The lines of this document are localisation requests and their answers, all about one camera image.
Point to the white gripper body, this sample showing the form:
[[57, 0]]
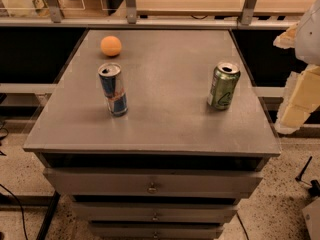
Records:
[[309, 39]]

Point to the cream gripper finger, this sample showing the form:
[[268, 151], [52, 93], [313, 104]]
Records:
[[286, 40], [301, 98]]

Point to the blue silver redbull can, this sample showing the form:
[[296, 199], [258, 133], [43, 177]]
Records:
[[110, 76]]

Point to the green soda can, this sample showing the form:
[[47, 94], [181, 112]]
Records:
[[225, 78]]

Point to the grey drawer cabinet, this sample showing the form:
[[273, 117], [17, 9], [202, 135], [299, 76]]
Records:
[[168, 125]]

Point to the orange ball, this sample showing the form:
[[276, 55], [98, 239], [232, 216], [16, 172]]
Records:
[[111, 46]]

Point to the middle drawer with knob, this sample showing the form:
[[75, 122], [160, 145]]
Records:
[[154, 212]]

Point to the drawer with knob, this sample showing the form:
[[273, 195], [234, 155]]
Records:
[[165, 183], [156, 231], [154, 212]]

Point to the bottom drawer with knob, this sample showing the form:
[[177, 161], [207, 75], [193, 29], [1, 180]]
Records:
[[156, 231]]

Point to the top drawer with knob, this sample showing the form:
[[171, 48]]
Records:
[[165, 183]]

